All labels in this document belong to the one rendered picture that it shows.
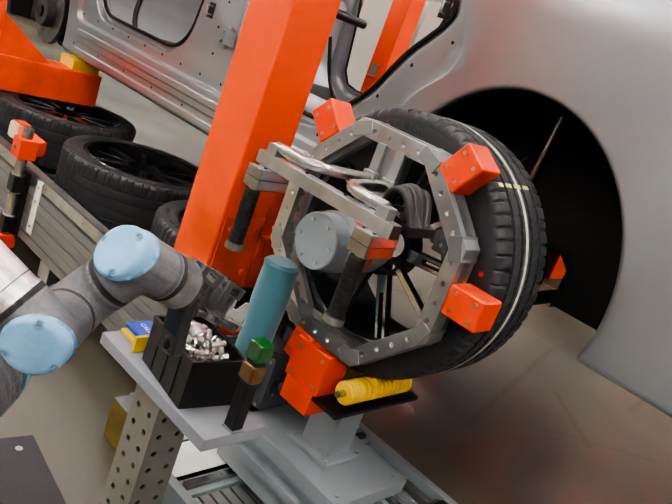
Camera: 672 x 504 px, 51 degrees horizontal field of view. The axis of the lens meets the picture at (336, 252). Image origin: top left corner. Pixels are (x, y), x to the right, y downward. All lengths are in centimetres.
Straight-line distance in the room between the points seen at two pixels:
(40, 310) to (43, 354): 6
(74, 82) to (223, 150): 195
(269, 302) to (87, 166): 139
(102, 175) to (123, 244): 174
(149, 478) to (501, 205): 102
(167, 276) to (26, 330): 23
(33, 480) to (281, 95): 105
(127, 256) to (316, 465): 102
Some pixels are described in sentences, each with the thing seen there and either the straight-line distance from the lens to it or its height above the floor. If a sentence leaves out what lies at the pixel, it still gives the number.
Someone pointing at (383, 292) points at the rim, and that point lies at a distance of 172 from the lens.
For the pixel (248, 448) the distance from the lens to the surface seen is 206.
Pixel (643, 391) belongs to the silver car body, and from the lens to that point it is 182.
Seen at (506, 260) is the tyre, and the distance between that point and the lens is 155.
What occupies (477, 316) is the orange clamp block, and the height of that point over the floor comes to 85.
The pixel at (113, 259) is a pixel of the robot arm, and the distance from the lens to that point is 111.
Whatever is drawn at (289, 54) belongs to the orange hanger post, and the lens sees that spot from 183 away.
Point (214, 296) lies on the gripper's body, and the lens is 126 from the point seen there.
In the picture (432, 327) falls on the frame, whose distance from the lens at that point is 152.
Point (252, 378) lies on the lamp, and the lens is 145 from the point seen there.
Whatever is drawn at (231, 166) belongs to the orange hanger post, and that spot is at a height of 87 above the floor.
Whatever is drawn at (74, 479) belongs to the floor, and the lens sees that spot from 203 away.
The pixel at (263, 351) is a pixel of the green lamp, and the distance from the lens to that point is 142.
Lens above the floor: 127
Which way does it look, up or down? 16 degrees down
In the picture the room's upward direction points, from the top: 21 degrees clockwise
